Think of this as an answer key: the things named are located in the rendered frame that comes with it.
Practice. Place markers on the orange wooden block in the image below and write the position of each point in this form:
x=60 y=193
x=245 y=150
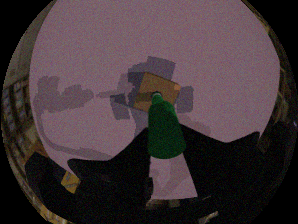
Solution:
x=155 y=84

